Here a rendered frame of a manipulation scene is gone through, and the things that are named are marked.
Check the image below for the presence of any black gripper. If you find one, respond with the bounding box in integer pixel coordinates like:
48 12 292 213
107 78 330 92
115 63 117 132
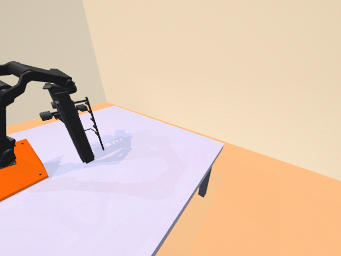
39 98 89 122

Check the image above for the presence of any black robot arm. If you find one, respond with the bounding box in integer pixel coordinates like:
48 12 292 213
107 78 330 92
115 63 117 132
0 61 77 169

